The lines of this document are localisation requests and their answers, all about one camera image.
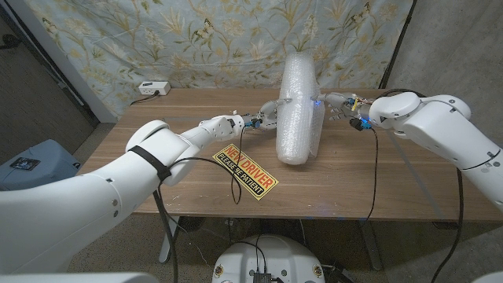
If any bubble wrap roll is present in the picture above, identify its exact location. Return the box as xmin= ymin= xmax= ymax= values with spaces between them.
xmin=275 ymin=53 xmax=326 ymax=166

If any black backdrop stand pole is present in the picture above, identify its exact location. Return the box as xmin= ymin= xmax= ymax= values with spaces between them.
xmin=376 ymin=0 xmax=417 ymax=90

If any black torso cable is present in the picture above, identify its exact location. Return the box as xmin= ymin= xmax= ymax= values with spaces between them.
xmin=234 ymin=234 xmax=269 ymax=273

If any grey table leg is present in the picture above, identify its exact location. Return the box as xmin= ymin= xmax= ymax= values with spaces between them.
xmin=357 ymin=219 xmax=384 ymax=271

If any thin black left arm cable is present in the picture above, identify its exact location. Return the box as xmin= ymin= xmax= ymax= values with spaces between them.
xmin=159 ymin=123 xmax=247 ymax=206

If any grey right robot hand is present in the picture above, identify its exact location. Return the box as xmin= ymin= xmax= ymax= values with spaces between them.
xmin=312 ymin=92 xmax=373 ymax=122

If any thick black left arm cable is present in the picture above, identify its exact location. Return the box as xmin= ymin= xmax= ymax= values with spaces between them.
xmin=152 ymin=188 xmax=180 ymax=283

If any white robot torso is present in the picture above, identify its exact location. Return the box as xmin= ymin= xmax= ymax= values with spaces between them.
xmin=211 ymin=234 xmax=326 ymax=283

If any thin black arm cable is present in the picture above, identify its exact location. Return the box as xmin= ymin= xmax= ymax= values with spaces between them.
xmin=159 ymin=123 xmax=247 ymax=206
xmin=360 ymin=127 xmax=380 ymax=226

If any white power strip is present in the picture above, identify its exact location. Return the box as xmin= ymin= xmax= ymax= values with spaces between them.
xmin=138 ymin=81 xmax=172 ymax=97

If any black round object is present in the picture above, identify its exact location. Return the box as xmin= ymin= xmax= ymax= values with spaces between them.
xmin=0 ymin=34 xmax=23 ymax=50

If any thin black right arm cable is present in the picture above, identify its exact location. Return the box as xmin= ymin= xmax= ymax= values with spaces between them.
xmin=360 ymin=127 xmax=380 ymax=226

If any white table leg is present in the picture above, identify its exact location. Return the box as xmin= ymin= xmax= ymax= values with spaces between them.
xmin=158 ymin=215 xmax=181 ymax=263

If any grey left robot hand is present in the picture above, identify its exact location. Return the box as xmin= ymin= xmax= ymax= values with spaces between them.
xmin=243 ymin=97 xmax=294 ymax=131

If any black power strip cable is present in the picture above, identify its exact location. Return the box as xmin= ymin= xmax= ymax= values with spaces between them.
xmin=130 ymin=90 xmax=160 ymax=106

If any floral printed backdrop cloth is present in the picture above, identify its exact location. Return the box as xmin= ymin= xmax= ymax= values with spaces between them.
xmin=23 ymin=0 xmax=413 ymax=119

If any yellow new driver bumper sticker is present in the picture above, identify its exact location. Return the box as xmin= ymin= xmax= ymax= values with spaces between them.
xmin=212 ymin=143 xmax=280 ymax=201

